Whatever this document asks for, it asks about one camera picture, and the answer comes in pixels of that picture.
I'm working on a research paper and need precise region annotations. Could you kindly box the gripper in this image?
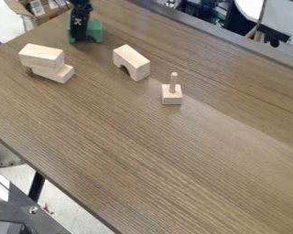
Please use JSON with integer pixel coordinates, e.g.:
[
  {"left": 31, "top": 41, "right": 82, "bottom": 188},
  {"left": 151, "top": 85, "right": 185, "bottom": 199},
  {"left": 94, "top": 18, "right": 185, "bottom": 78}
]
[{"left": 67, "top": 0, "right": 94, "bottom": 43}]

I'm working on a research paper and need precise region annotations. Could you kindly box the green arch block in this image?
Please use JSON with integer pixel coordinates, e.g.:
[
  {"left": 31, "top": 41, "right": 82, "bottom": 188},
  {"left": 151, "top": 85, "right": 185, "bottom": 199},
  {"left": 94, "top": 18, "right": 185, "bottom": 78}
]
[{"left": 67, "top": 19, "right": 105, "bottom": 45}]

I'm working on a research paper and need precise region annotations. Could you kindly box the wooden arch block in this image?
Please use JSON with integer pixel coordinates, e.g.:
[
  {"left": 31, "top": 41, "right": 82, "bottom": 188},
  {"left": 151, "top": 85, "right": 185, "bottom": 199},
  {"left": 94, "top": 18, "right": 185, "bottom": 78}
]
[{"left": 112, "top": 44, "right": 152, "bottom": 82}]

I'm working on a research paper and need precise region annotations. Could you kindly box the cardboard box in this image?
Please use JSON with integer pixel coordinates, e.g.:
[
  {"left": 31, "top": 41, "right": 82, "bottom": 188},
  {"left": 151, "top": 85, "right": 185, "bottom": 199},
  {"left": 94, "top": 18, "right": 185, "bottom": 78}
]
[{"left": 3, "top": 0, "right": 73, "bottom": 27}]

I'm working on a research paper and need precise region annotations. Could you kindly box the wooden rectangular block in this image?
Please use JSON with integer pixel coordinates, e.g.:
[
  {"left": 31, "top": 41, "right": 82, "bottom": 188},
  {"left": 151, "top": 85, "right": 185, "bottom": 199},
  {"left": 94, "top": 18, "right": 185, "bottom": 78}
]
[
  {"left": 30, "top": 63, "right": 77, "bottom": 85},
  {"left": 17, "top": 42, "right": 68, "bottom": 69}
]

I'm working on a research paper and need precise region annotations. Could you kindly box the wooden cube with peg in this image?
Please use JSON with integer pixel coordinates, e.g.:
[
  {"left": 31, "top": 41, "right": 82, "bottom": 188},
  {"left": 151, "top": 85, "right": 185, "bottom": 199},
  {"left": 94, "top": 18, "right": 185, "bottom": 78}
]
[{"left": 159, "top": 71, "right": 185, "bottom": 106}]

